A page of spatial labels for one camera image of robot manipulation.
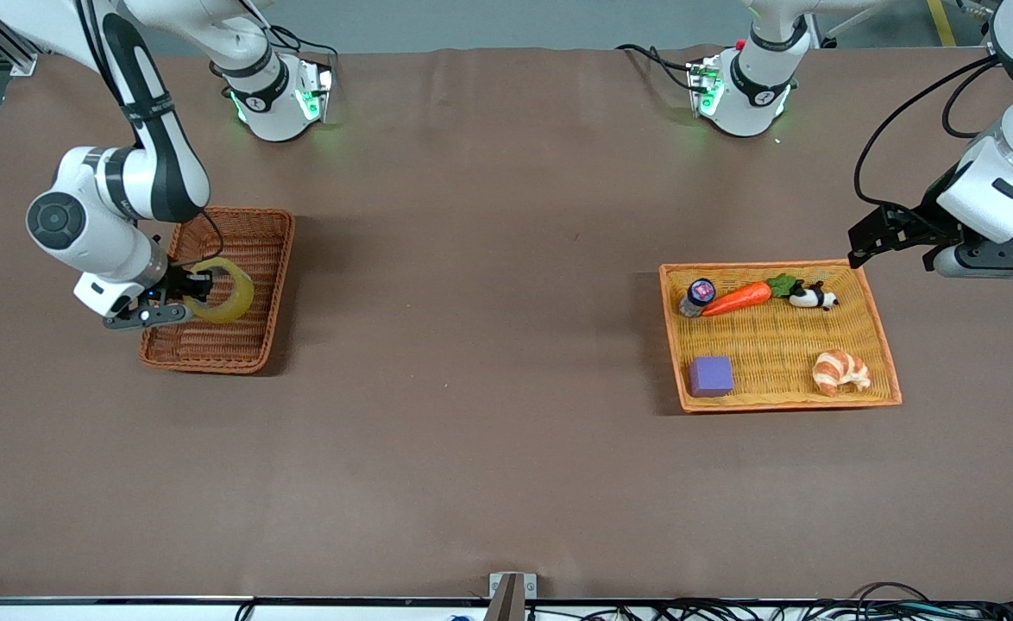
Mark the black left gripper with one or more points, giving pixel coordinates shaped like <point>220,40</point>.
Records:
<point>921,219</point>

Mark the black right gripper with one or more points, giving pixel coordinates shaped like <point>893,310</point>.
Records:
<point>177,282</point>

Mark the yellowish clear tape roll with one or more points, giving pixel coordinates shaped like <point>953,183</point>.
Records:
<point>239,297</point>

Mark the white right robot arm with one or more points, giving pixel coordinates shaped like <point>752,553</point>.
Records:
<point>161,172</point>

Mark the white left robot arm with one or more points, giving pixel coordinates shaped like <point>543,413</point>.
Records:
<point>990,185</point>

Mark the brown wicker basket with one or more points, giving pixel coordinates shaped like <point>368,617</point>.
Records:
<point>256,250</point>

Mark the orange wicker tray basket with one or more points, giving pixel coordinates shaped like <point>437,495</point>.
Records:
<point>774,345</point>

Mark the black white panda toy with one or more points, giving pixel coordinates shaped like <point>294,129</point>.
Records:
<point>808,297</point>

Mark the toy croissant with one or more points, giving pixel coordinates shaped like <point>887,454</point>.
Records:
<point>839,371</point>

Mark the orange toy carrot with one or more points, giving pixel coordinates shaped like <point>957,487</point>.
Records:
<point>735,299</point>

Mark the small bottle purple cap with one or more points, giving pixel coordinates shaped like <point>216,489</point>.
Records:
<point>699,293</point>

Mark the purple foam cube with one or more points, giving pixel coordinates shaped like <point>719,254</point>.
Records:
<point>711,377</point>

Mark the metal table bracket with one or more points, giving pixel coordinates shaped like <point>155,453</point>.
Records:
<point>511,599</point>

